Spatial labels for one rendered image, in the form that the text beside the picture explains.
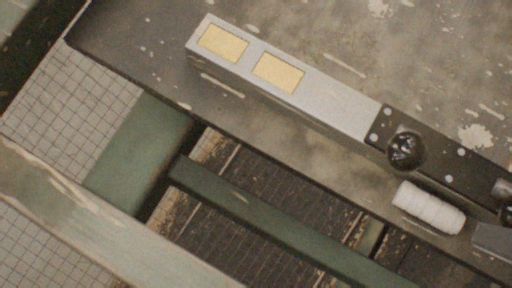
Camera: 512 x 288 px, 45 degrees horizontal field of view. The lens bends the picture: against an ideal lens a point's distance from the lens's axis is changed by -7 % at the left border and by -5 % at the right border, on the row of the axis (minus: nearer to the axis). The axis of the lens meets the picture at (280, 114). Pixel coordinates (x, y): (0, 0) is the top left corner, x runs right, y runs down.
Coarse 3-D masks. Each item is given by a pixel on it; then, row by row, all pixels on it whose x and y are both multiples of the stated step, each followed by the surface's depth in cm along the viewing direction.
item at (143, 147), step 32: (128, 128) 76; (160, 128) 76; (192, 128) 77; (96, 160) 75; (128, 160) 75; (160, 160) 75; (192, 160) 77; (96, 192) 73; (128, 192) 73; (160, 192) 78; (192, 192) 77; (224, 192) 76; (256, 224) 75; (288, 224) 75; (320, 256) 74; (352, 256) 74
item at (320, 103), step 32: (192, 64) 75; (224, 64) 71; (256, 64) 72; (288, 64) 72; (256, 96) 74; (288, 96) 71; (320, 96) 71; (352, 96) 71; (320, 128) 72; (352, 128) 70; (384, 160) 70; (448, 192) 68
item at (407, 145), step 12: (396, 132) 68; (408, 132) 58; (396, 144) 57; (408, 144) 57; (420, 144) 57; (396, 156) 57; (408, 156) 57; (420, 156) 57; (396, 168) 58; (408, 168) 57
